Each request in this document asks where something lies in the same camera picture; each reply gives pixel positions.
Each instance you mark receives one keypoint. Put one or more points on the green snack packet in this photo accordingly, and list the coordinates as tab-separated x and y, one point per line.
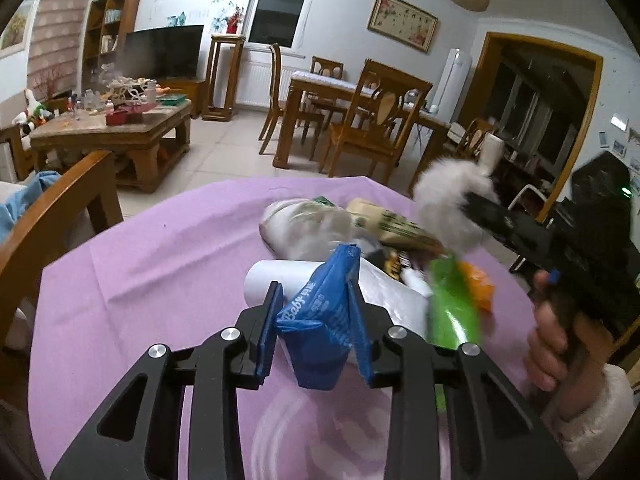
450	305

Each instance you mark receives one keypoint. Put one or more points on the wooden armchair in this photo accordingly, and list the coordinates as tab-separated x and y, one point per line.
55	220

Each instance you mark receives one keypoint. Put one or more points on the framed yellow picture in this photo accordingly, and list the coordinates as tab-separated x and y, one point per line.
15	30

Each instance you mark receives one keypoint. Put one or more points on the wooden door frame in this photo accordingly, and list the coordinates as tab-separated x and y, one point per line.
487	55

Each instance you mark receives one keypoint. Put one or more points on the white crumpled plastic bag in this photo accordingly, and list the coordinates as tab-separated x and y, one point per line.
300	230

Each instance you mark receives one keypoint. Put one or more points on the striped window blind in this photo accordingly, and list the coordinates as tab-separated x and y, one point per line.
57	35

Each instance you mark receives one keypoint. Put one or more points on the person's right hand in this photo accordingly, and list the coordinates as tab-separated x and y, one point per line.
547	330

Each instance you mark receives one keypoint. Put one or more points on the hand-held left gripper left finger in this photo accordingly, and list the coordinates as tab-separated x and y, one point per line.
269	332

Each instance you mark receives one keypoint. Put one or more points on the red box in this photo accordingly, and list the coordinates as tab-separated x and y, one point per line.
125	115

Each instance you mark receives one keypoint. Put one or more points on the light blue cloth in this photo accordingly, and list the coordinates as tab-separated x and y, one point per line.
20	200

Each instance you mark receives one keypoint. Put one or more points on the white radiator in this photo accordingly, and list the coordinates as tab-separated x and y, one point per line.
257	80

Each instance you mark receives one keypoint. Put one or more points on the wooden coffee table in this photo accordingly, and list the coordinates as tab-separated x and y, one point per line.
100	135

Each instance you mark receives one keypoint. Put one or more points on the cream snack packet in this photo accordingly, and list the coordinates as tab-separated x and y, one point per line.
390	225

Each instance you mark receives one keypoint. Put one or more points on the green tray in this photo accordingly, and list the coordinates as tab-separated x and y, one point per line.
172	100

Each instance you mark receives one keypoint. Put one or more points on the orange snack packet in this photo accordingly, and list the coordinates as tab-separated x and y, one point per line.
480	285

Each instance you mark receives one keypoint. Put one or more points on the blue wipes packet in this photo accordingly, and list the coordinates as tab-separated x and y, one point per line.
320	320

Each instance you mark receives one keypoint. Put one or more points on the dark printed snack wrapper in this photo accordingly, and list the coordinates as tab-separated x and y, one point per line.
395	262

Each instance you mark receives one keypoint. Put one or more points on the black television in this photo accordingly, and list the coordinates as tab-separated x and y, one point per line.
162	52

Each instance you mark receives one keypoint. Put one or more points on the white metal chair frame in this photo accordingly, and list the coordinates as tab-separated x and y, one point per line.
525	192

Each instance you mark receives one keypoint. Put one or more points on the purple tablecloth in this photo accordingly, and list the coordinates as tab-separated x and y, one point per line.
150	270

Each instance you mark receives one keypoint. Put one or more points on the tall wooden plant stand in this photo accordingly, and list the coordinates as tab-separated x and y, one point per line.
222	80

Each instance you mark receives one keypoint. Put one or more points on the clear jar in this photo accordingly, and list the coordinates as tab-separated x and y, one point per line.
410	99

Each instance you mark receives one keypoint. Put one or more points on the wooden television stand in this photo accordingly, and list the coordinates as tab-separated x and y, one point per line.
192	92

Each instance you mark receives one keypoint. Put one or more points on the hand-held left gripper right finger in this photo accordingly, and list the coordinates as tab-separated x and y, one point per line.
361	345

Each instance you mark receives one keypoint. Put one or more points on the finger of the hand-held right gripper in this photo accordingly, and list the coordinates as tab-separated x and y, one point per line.
500	217

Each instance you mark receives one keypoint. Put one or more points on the white standing air conditioner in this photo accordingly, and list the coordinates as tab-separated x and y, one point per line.
452	80

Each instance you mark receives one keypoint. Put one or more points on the stuffed toys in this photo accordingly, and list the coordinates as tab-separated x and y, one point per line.
35	110

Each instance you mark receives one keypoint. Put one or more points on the wooden bookshelf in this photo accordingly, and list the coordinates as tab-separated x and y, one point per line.
110	25

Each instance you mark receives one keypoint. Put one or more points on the white rolled paper sheet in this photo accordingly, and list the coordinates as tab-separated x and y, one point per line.
280	280

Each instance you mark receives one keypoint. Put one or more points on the red flower pot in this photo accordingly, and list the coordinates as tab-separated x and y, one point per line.
233	22

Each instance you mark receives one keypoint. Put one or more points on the white ornate fruit stand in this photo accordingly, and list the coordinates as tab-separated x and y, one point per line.
125	90

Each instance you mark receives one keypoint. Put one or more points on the framed floral wall picture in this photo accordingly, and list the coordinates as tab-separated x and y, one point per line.
402	22

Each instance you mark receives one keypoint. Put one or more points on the person's right forearm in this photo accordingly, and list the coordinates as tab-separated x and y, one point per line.
590	420

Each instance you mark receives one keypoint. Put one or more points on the window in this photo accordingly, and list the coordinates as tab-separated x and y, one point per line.
277	15

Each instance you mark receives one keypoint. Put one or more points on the white fluffy ball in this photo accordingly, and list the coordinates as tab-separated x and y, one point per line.
445	195

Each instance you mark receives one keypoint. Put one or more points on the wooden dining chair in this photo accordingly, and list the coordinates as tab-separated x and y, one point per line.
365	135
475	135
326	66
275	95

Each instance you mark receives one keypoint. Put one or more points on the wooden dining table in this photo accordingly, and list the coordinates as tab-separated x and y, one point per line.
305	85

